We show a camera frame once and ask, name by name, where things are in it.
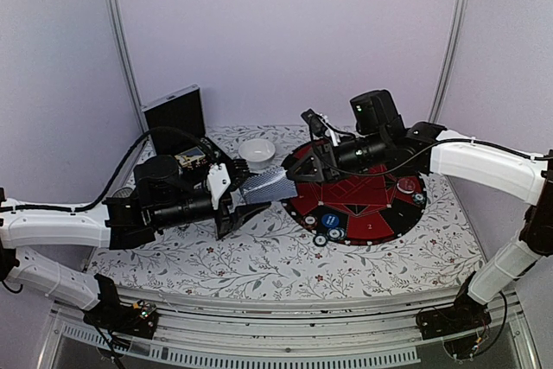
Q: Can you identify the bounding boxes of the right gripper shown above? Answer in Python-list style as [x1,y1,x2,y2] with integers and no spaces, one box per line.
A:
[287,130,390,182]

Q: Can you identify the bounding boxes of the blue card deck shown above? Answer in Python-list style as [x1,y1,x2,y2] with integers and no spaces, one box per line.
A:
[239,167,298,204]

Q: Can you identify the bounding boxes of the red chips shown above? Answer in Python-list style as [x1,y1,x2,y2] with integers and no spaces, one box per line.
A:
[303,215,317,229]

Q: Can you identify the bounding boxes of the blue small blind button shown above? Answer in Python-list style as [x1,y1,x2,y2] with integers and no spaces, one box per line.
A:
[321,213,340,229]

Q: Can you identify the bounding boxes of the green chips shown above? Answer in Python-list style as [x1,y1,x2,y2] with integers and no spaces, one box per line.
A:
[327,227,346,242]
[412,193,426,206]

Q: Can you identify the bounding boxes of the blue chips off mat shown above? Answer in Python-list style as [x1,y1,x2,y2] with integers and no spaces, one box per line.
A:
[313,234,327,247]

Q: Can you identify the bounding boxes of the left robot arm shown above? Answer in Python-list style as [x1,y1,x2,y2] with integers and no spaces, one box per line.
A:
[1,155,250,329]

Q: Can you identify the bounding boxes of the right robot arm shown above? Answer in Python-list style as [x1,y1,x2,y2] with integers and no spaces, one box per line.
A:
[230,90,552,331]

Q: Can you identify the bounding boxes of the white ceramic bowl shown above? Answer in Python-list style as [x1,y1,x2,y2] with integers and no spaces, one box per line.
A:
[238,138,276,171]

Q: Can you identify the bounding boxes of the boxed playing card deck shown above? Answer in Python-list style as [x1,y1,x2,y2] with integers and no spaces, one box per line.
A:
[175,147,207,169]

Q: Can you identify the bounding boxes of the round red black poker mat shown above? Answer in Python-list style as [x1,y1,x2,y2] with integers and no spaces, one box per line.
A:
[282,164,427,245]

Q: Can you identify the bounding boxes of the ribbed metal cup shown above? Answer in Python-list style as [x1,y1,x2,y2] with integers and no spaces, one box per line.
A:
[111,187,134,201]

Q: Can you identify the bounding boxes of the floral tablecloth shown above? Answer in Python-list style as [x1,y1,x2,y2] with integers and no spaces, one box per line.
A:
[86,124,485,301]

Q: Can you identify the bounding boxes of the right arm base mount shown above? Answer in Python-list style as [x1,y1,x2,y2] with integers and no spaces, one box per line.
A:
[415,300,492,340]

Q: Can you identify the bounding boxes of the aluminium frame post left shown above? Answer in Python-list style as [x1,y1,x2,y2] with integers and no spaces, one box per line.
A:
[105,0,148,132]

